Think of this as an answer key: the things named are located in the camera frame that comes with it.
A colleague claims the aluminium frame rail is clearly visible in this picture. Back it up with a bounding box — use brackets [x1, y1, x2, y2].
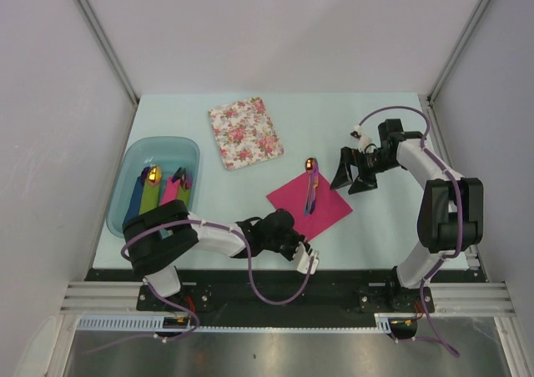
[60, 282, 145, 316]

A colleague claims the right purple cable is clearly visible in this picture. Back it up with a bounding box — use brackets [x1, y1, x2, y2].
[358, 105, 464, 358]

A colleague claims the green rolled napkin bundle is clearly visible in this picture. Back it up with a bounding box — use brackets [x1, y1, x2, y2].
[139, 165, 163, 214]

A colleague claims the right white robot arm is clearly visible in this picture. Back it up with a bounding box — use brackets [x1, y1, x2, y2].
[330, 118, 484, 311]

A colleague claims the blue rolled napkin bundle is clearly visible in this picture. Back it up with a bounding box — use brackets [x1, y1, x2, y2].
[123, 167, 149, 225]

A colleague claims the purple cable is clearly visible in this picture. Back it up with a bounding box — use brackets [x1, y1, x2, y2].
[358, 105, 464, 358]
[78, 220, 322, 355]

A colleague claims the floral rectangular tray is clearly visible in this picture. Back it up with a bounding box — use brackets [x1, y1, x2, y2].
[208, 97, 285, 171]

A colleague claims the white slotted cable duct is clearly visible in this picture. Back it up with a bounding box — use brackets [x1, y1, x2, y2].
[77, 314, 391, 334]

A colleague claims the teal translucent plastic bin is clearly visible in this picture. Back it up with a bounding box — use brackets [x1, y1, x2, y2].
[106, 136, 200, 238]

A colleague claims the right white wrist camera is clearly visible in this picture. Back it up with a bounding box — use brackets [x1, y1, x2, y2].
[350, 124, 375, 153]

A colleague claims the magenta paper napkin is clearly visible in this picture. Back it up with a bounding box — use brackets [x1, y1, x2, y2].
[266, 173, 352, 241]

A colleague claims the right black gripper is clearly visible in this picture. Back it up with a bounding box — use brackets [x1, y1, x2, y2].
[330, 146, 401, 194]

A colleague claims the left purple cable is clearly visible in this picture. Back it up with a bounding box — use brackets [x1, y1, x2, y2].
[78, 220, 322, 355]

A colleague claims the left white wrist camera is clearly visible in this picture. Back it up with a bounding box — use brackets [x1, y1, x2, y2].
[290, 243, 320, 275]

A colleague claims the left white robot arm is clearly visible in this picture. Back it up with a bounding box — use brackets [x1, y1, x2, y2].
[121, 199, 319, 310]

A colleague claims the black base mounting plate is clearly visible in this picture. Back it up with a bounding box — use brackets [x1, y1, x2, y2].
[85, 268, 435, 328]

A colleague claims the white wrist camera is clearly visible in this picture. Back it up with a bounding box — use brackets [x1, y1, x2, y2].
[350, 124, 375, 153]
[290, 243, 320, 275]

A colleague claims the olive green napkin bundle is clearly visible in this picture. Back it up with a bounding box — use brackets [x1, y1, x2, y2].
[177, 186, 191, 208]

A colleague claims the iridescent rainbow spoon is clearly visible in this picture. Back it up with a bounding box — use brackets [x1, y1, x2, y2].
[303, 157, 318, 215]

